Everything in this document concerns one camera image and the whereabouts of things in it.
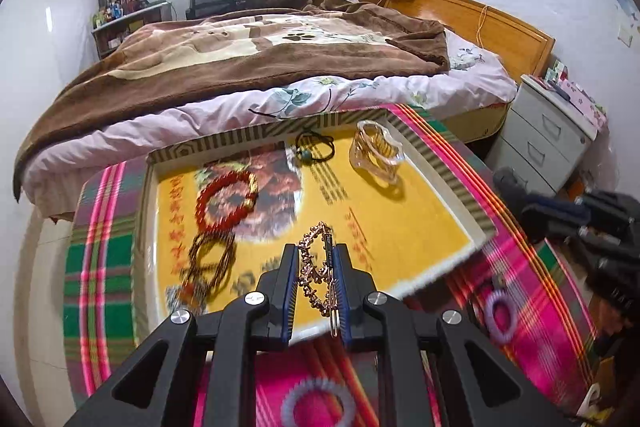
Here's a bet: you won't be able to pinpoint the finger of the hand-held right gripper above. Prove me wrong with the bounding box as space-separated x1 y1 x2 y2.
492 167 538 208
520 194 591 242

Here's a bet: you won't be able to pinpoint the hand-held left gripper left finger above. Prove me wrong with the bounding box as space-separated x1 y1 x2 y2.
62 243 301 427

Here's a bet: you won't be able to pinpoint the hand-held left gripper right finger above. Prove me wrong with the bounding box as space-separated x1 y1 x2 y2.
332 243 576 427

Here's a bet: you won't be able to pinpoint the gold rhinestone hair clip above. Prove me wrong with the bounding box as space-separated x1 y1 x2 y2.
297 222 346 338

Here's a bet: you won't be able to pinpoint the yellow shallow cardboard box tray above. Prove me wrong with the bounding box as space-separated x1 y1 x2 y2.
132 104 498 348

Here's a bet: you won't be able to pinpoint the dark bead bracelet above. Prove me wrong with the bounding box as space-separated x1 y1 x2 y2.
172 231 237 308

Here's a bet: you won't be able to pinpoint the red bead bracelet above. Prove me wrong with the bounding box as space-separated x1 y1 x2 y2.
194 169 260 232

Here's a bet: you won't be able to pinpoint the black hair tie green bead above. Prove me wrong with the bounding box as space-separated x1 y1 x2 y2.
294 129 336 165

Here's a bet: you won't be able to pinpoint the clear acrylic hair claw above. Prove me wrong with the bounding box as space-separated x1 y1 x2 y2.
348 119 405 185

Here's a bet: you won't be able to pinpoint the white drawer nightstand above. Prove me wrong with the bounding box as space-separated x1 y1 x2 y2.
485 74 601 198

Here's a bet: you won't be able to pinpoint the wooden bed base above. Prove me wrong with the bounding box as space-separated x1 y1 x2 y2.
440 102 511 142

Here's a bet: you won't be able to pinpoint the plaid tablecloth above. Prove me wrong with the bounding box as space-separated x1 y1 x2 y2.
62 104 601 427

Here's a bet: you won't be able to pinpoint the boxes on nightstand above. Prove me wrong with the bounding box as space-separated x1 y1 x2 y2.
542 59 608 128

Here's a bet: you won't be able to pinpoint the wooden headboard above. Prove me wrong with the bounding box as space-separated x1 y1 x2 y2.
385 0 557 80

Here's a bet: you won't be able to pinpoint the bed with brown blanket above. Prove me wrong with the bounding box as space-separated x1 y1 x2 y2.
22 29 518 215

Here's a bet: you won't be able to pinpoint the wooden side shelf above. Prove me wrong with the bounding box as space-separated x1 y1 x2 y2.
91 0 173 60

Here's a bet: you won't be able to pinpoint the group of bottles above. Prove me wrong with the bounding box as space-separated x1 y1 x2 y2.
95 0 151 28

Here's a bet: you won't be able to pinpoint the light blue spiral hair tie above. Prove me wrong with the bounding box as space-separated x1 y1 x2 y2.
280 377 357 427

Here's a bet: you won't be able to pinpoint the purple spiral hair tie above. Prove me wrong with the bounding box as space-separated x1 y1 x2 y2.
484 292 521 344

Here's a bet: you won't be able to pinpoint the orange cable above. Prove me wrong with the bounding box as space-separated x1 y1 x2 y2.
475 4 489 45

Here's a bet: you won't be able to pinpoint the paper wall sticker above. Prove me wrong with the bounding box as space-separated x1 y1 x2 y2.
617 9 639 45

